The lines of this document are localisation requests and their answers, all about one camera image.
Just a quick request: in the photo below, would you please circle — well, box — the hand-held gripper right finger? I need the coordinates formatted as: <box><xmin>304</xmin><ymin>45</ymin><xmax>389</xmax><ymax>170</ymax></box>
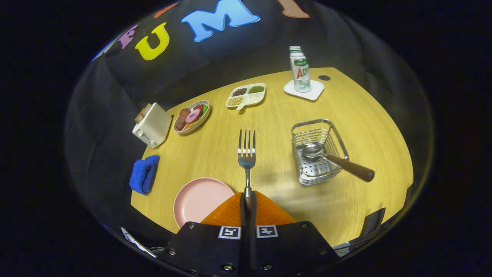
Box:
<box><xmin>252</xmin><ymin>191</ymin><xmax>341</xmax><ymax>277</ymax></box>

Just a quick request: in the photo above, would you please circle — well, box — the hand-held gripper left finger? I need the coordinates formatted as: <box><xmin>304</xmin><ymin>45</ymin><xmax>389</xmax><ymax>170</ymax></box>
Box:
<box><xmin>163</xmin><ymin>191</ymin><xmax>247</xmax><ymax>277</ymax></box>

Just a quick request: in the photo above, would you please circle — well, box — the metal fork with brown handle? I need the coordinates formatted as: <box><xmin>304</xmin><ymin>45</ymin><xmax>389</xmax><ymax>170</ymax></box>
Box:
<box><xmin>237</xmin><ymin>129</ymin><xmax>256</xmax><ymax>231</ymax></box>

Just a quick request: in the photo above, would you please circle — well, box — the metal spoon with brown handle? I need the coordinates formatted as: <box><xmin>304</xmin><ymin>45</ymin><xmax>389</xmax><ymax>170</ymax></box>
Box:
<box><xmin>302</xmin><ymin>143</ymin><xmax>375</xmax><ymax>183</ymax></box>

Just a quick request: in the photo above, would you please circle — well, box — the pink plate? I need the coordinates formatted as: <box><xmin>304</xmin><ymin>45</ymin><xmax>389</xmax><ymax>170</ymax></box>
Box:
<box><xmin>173</xmin><ymin>177</ymin><xmax>236</xmax><ymax>229</ymax></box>

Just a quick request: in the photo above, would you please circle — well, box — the white flat object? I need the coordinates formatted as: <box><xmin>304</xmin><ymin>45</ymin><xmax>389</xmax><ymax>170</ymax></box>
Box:
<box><xmin>120</xmin><ymin>226</ymin><xmax>159</xmax><ymax>258</ymax></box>

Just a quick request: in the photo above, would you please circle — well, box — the round grey food plate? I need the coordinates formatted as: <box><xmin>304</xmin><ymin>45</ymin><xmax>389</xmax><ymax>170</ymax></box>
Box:
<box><xmin>173</xmin><ymin>100</ymin><xmax>211</xmax><ymax>135</ymax></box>

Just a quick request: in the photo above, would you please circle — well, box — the blue cloth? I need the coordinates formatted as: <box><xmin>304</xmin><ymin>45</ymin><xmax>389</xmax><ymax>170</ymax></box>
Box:
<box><xmin>129</xmin><ymin>155</ymin><xmax>161</xmax><ymax>195</ymax></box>

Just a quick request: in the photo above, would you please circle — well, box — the dark grey panel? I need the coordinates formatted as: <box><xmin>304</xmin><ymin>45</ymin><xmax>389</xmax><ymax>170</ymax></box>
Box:
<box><xmin>359</xmin><ymin>208</ymin><xmax>387</xmax><ymax>241</ymax></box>

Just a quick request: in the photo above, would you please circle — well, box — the large brown meat piece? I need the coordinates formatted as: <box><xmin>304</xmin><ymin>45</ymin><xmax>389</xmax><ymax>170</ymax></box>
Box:
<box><xmin>175</xmin><ymin>108</ymin><xmax>191</xmax><ymax>131</ymax></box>

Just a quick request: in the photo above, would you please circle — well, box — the white divided dish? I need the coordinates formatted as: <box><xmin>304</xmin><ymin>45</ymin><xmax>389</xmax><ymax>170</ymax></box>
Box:
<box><xmin>225</xmin><ymin>83</ymin><xmax>266</xmax><ymax>111</ymax></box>

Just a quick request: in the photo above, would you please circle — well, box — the white toaster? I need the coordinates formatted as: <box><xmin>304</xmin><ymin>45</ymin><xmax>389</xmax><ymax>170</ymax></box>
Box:
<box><xmin>132</xmin><ymin>102</ymin><xmax>173</xmax><ymax>149</ymax></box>

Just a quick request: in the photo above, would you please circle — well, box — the white square coaster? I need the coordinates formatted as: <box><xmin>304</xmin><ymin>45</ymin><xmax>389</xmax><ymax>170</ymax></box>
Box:
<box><xmin>284</xmin><ymin>79</ymin><xmax>325</xmax><ymax>101</ymax></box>

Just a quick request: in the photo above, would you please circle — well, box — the white drink bottle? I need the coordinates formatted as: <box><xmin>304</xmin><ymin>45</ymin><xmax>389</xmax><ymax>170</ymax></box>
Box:
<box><xmin>289</xmin><ymin>46</ymin><xmax>311</xmax><ymax>93</ymax></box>

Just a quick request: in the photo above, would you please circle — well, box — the black backdrop cloth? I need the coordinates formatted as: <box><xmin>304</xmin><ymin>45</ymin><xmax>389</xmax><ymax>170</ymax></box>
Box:
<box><xmin>63</xmin><ymin>0</ymin><xmax>435</xmax><ymax>247</ymax></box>

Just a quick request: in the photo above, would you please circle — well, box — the metal wire basket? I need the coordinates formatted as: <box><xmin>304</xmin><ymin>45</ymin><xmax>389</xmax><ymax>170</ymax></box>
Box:
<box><xmin>291</xmin><ymin>118</ymin><xmax>349</xmax><ymax>187</ymax></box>

